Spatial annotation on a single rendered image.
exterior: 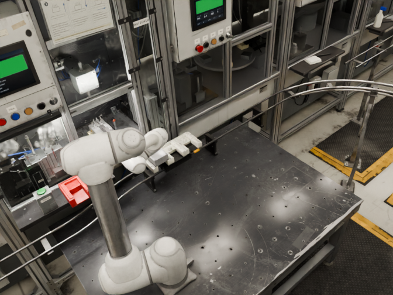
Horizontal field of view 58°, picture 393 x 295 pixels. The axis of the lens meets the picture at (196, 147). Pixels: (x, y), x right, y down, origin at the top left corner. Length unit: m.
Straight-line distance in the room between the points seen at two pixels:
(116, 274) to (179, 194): 0.74
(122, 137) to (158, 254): 0.58
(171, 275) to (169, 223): 0.43
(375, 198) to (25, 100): 2.68
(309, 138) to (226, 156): 1.46
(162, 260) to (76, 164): 0.58
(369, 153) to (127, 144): 2.73
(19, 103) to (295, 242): 1.51
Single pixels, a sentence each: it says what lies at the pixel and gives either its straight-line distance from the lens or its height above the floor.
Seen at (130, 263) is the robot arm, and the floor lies 0.96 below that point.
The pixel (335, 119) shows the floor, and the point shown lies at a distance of 4.04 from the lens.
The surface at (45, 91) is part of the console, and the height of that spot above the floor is 1.48.
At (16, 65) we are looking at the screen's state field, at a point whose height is 1.65.
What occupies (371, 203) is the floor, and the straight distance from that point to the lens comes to 3.25.
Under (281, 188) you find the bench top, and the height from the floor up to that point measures 0.68.
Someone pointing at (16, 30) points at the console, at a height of 1.78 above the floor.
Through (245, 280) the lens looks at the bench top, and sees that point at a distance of 1.87.
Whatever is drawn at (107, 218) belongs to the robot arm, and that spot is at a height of 1.18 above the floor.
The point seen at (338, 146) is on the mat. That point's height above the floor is 0.01.
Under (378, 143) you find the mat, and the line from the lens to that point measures 3.83.
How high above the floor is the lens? 2.32
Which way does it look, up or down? 41 degrees down
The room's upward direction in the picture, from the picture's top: 4 degrees counter-clockwise
